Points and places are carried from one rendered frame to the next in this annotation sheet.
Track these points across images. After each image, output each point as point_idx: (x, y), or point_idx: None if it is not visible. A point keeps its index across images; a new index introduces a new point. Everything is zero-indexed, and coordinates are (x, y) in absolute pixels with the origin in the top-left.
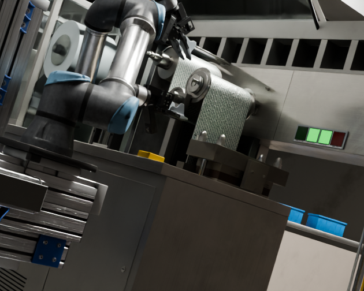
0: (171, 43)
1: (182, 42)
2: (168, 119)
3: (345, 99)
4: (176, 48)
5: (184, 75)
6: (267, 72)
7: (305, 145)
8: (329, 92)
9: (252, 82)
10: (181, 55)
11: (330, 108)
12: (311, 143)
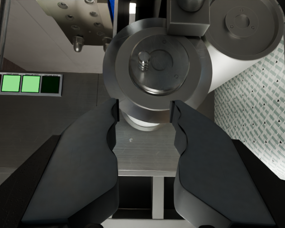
0: (247, 187)
1: (31, 193)
2: None
3: None
4: (190, 139)
5: (262, 113)
6: (142, 164)
7: (41, 72)
8: (22, 140)
9: (165, 148)
10: (171, 112)
11: (15, 119)
12: (31, 73)
